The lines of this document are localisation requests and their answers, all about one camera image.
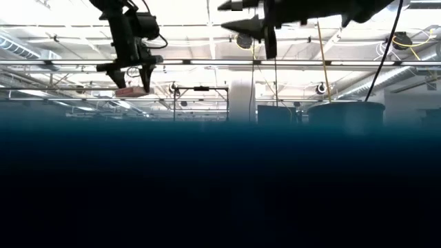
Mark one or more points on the black metal frame rig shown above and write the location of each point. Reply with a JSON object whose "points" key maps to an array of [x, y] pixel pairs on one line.
{"points": [[201, 88]]}

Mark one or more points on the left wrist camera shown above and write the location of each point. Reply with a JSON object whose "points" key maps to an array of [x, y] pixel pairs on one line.
{"points": [[146, 25]]}

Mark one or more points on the long ceiling light bar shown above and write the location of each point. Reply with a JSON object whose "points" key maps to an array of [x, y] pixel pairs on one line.
{"points": [[213, 62]]}

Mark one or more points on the black bucket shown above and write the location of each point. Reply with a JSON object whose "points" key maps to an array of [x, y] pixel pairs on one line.
{"points": [[344, 117]]}

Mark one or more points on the blue bottle-shaped toy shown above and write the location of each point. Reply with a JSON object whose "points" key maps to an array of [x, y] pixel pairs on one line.
{"points": [[220, 165]]}

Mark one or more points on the silver ventilation duct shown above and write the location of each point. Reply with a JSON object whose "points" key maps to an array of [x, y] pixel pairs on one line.
{"points": [[20, 51], [396, 75]]}

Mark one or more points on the pink-backed playing card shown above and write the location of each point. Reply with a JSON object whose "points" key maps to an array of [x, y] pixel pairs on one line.
{"points": [[131, 92]]}

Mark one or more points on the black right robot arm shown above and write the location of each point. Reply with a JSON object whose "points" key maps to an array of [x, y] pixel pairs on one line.
{"points": [[368, 8]]}

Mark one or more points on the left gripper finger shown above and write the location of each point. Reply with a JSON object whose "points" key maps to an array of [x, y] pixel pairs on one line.
{"points": [[146, 77], [119, 78]]}

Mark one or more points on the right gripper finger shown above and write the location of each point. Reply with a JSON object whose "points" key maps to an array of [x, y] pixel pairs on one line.
{"points": [[251, 5], [253, 27]]}

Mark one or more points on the white pillar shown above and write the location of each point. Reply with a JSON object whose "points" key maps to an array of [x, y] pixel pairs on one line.
{"points": [[243, 100]]}

